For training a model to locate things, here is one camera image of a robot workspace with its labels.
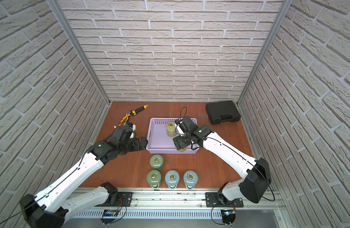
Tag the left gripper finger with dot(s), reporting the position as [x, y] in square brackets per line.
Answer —
[140, 147]
[143, 141]

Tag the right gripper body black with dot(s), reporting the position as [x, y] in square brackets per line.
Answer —
[187, 135]

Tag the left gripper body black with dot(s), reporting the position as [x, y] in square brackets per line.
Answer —
[136, 144]

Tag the yellow-green canister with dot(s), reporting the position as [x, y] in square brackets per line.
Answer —
[171, 129]
[182, 149]

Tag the dark green canister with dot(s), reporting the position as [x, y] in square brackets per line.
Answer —
[154, 178]
[157, 162]

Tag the blue-grey canister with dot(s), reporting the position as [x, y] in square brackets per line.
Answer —
[190, 179]
[172, 179]

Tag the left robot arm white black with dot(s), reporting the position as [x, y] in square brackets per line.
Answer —
[52, 206]

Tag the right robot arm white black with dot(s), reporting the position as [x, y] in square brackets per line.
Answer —
[255, 173]

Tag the yellow black pliers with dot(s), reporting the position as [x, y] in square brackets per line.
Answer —
[125, 119]

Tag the yellow black utility knife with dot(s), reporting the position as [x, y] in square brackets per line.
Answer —
[138, 110]

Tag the black plastic tool case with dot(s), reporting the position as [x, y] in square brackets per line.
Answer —
[223, 111]

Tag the left controller board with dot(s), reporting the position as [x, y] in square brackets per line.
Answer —
[110, 216]

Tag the controller board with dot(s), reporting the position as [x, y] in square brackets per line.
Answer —
[110, 216]
[228, 217]

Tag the right controller board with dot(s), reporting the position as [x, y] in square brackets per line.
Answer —
[228, 217]

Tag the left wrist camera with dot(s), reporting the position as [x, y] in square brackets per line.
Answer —
[132, 127]

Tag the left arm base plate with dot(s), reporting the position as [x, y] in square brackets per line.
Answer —
[122, 199]

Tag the aluminium front rail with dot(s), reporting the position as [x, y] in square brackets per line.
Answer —
[161, 204]

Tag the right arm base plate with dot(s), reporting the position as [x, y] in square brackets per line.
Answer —
[213, 199]

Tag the left aluminium corner post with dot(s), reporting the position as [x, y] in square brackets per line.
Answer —
[59, 13]

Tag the aluminium corner post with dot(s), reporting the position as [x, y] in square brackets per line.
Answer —
[59, 13]
[266, 46]

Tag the right aluminium corner post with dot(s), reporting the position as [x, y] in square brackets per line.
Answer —
[266, 46]

